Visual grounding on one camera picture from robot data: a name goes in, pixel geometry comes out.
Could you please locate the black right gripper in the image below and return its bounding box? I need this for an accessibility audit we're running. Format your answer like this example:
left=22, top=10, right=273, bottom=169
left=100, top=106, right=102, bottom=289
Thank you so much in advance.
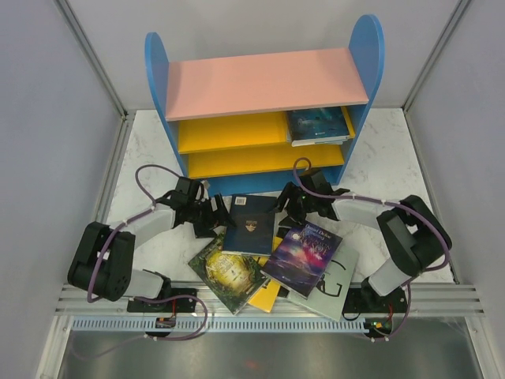
left=266, top=182, right=316, bottom=229

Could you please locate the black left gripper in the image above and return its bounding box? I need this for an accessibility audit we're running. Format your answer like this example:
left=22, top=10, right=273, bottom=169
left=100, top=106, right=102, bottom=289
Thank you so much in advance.
left=188, top=193, right=237, bottom=238

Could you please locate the purple Robinson Crusoe book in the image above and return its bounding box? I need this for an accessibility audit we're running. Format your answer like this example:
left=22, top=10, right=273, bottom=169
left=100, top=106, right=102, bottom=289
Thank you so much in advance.
left=261, top=222, right=342, bottom=298

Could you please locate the black W.S. book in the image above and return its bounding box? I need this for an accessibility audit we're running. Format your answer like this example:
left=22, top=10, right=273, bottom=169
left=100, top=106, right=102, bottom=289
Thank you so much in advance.
left=273, top=226, right=291, bottom=250

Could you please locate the teal ocean cover book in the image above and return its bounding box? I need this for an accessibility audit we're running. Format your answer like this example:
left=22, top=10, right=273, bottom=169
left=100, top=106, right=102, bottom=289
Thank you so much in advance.
left=286, top=107, right=353, bottom=141

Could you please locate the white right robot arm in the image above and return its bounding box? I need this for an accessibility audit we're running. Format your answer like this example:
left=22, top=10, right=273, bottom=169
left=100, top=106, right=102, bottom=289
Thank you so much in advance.
left=274, top=169, right=452, bottom=311

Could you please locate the dark navy book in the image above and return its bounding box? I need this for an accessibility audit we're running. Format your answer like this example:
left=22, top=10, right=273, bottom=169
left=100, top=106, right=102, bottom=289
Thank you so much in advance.
left=223, top=194, right=276, bottom=257

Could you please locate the aluminium frame rail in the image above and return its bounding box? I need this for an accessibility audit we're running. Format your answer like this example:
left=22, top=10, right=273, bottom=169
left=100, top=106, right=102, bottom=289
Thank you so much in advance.
left=55, top=282, right=484, bottom=317

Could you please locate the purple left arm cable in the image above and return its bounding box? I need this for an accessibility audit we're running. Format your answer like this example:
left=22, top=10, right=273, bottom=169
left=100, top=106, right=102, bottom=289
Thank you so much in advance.
left=86, top=164, right=182, bottom=304

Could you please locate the grey book with letter G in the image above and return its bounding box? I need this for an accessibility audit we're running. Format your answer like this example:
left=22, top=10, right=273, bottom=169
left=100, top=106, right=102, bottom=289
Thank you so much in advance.
left=286, top=246, right=359, bottom=321

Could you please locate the white slotted cable duct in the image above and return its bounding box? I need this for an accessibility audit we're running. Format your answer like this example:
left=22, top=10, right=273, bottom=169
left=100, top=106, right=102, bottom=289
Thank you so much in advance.
left=72, top=316, right=368, bottom=333

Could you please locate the blue pink yellow bookshelf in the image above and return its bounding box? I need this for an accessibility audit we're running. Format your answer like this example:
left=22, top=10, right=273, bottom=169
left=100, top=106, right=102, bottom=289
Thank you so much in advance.
left=144, top=14, right=385, bottom=195

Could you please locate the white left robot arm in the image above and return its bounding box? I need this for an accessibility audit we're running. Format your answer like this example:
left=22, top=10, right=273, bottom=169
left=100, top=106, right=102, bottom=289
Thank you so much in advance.
left=67, top=177, right=236, bottom=312

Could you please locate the light blue book with barcode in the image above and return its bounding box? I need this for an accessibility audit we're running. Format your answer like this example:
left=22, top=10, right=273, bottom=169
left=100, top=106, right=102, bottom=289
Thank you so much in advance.
left=290, top=137, right=350, bottom=147

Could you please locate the yellow book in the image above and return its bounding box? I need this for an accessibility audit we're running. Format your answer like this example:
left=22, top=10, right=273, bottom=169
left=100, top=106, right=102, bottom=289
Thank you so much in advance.
left=248, top=279, right=281, bottom=313

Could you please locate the green forest cover book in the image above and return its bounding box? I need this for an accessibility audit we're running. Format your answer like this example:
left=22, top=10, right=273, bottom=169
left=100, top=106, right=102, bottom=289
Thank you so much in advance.
left=188, top=232, right=267, bottom=315

